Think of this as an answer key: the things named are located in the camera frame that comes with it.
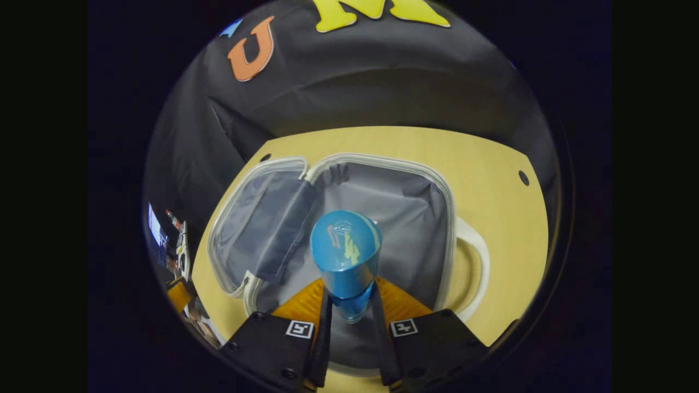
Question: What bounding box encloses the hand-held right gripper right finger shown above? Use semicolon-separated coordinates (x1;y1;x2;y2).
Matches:
371;276;489;393

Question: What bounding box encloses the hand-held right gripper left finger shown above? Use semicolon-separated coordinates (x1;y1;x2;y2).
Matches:
218;277;334;393

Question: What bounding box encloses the blue skin care bottle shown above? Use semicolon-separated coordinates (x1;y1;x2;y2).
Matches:
310;210;383;324

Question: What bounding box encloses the white suitcase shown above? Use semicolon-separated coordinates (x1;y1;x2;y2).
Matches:
206;153;491;377

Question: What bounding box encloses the blue lit screen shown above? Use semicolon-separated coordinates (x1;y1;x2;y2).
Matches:
147;203;169;251

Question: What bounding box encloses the black backdrop cloth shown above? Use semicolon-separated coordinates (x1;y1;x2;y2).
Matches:
143;0;560;257

